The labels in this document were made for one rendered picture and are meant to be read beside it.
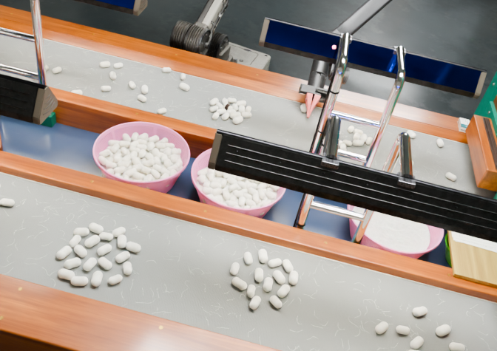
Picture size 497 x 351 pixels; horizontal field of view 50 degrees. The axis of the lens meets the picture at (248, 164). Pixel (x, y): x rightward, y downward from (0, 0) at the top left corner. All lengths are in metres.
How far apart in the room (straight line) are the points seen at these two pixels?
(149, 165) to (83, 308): 0.51
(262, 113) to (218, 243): 0.60
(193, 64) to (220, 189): 0.62
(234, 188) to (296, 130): 0.37
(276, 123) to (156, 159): 0.44
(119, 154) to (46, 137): 0.26
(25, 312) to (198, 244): 0.41
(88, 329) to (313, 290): 0.51
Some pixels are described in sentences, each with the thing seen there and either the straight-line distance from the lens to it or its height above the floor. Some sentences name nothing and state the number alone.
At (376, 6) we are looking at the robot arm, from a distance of 1.95.
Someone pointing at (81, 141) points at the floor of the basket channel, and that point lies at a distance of 1.70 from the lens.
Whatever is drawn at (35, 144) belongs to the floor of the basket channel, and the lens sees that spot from 1.70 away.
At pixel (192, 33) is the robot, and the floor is 0.78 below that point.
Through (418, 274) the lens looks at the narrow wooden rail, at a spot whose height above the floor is 0.76.
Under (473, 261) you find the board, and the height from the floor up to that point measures 0.78.
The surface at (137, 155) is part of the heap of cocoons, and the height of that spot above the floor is 0.73.
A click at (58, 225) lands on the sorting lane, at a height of 0.74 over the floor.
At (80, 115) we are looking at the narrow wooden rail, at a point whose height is 0.73.
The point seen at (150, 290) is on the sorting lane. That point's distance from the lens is 1.23.
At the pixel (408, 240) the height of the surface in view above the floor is 0.73.
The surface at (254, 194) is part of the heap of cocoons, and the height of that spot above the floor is 0.74.
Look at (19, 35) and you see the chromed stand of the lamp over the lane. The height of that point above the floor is 0.97.
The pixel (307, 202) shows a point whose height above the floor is 0.85.
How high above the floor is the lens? 1.74
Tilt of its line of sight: 40 degrees down
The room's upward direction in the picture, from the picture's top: 12 degrees clockwise
